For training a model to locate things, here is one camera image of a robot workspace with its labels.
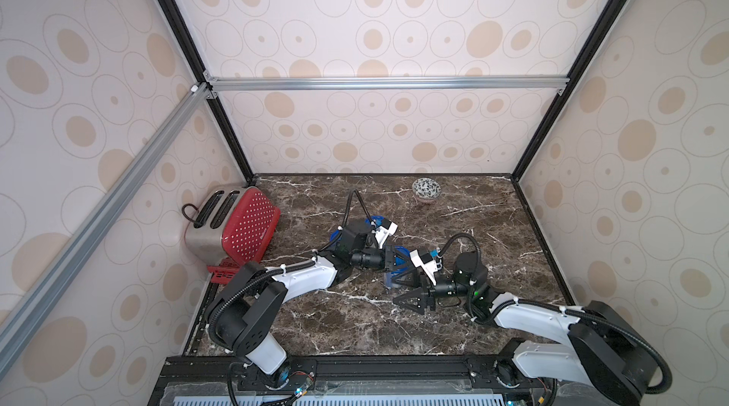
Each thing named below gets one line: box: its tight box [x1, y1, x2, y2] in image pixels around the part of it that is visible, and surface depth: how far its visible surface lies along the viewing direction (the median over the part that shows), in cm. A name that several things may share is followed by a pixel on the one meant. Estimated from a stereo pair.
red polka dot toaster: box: [184, 185, 281, 268], surface depth 87 cm
